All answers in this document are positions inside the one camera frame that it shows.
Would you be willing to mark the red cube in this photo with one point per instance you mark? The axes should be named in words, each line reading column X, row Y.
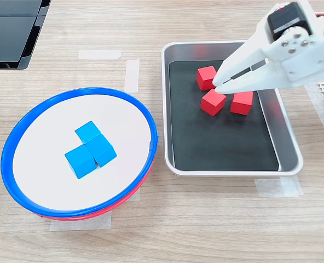
column 241, row 103
column 205, row 78
column 213, row 102

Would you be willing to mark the white plate with blue rim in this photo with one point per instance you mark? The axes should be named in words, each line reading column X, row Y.
column 55, row 123

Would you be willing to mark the pale translucent sheet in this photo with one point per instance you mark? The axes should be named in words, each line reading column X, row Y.
column 319, row 123

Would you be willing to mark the steel tray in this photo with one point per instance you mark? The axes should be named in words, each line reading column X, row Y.
column 285, row 128

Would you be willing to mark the black mat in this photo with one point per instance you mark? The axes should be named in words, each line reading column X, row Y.
column 219, row 142

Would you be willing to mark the translucent tape strip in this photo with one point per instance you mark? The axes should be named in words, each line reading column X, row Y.
column 132, row 75
column 278, row 187
column 99, row 54
column 80, row 224

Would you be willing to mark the blue cube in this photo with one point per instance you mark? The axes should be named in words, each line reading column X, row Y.
column 88, row 132
column 101, row 150
column 80, row 162

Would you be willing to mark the black glossy panel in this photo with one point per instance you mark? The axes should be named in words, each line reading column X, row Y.
column 8, row 41

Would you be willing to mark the white plate with red rim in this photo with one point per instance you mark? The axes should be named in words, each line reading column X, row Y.
column 69, row 219

